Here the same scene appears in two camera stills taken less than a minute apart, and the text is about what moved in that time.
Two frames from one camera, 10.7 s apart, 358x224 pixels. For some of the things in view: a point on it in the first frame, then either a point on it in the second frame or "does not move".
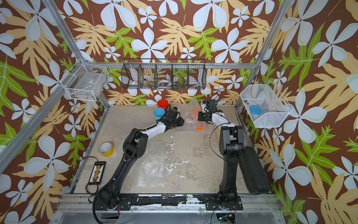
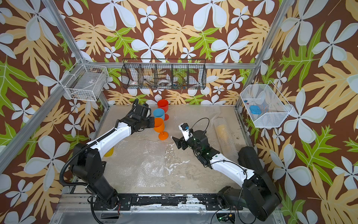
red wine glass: x=162 y=103 does not move
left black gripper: x=181 y=122 to x=152 y=120
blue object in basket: x=255 y=109 does not move
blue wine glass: x=158 y=113 does not move
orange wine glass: x=199 y=126 to x=159 y=127
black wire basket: x=164 y=73 does not move
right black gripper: x=200 y=118 to x=180 y=142
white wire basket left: x=85 y=81 does not move
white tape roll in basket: x=163 y=81 does not move
